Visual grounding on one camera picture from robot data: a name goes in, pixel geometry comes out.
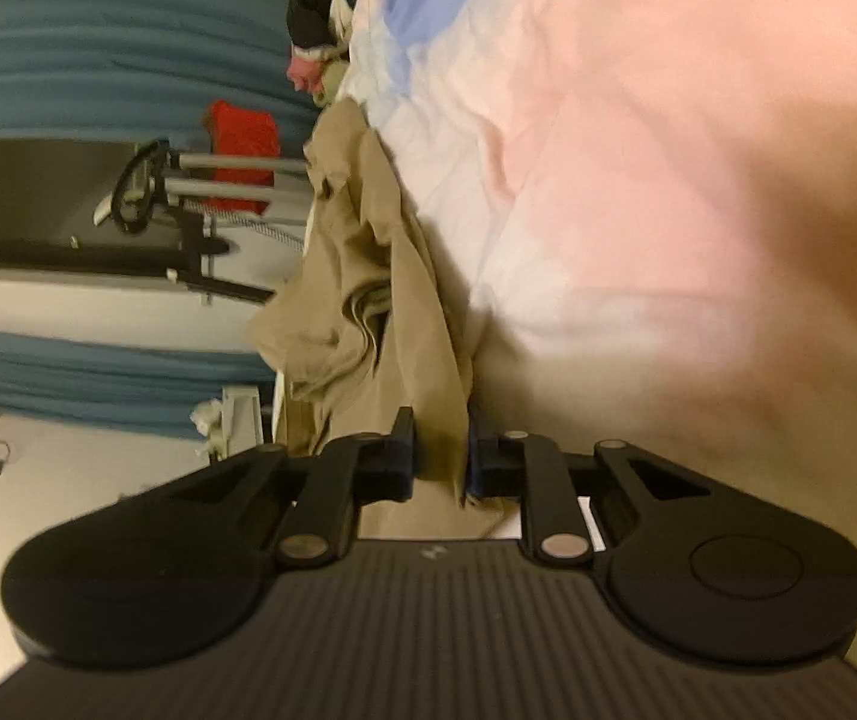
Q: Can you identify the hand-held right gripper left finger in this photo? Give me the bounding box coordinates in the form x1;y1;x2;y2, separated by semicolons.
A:
128;405;421;568

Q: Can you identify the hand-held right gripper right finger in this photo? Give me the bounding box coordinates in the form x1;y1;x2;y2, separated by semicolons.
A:
463;405;712;568

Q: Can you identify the tan printed t-shirt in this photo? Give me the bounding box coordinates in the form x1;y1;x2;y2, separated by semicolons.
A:
248;96;523;542

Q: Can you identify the white dresser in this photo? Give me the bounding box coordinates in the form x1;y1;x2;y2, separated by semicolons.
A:
196;385;275;460

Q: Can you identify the tissue box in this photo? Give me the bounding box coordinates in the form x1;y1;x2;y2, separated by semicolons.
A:
190;402;224;439

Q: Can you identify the pastel pink blue duvet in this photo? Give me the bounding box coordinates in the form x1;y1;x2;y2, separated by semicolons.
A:
327;0;857;616

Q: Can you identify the narrow blue curtain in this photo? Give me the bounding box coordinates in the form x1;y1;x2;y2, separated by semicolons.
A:
0;328;281;439

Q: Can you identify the red cloth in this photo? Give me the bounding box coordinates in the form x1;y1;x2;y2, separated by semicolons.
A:
202;99;281;217

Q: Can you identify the pale green plush cloth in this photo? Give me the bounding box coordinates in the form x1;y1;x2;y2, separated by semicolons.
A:
311;58;350;107

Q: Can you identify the pink cloth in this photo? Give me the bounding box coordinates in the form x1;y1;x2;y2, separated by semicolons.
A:
286;43;326;94

